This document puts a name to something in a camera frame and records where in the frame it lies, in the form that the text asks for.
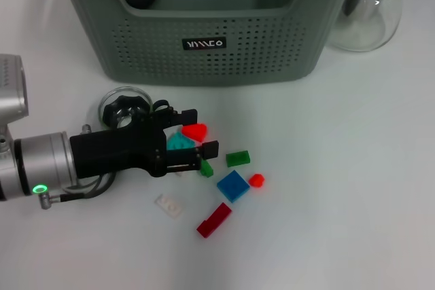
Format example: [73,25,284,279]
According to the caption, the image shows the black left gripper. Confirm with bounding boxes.
[69,108,221,179]

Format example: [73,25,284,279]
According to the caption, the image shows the grey perforated storage bin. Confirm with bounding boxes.
[50,0,366,88]

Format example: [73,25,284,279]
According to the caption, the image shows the red-orange sloped brick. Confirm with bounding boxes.
[181,122,208,143]

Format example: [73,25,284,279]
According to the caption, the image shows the teal square brick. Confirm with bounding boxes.
[166,132,195,151]

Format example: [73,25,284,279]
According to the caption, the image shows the green two-stud plate brick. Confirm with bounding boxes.
[226,149,251,168]

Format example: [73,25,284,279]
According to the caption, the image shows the blue square brick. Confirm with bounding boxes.
[216,169,251,203]

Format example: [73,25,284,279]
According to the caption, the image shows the small red hollow brick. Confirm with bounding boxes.
[248,173,265,189]

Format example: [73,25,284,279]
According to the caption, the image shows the dark red long brick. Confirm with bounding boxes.
[196,202,233,238]

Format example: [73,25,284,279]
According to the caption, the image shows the glass carafe black lid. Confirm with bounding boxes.
[328,0,408,53]

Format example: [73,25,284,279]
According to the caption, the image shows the grey left gripper cable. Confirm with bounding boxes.
[39,173,116,210]

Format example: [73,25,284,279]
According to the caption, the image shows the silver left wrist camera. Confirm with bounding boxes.
[0,54,30,123]

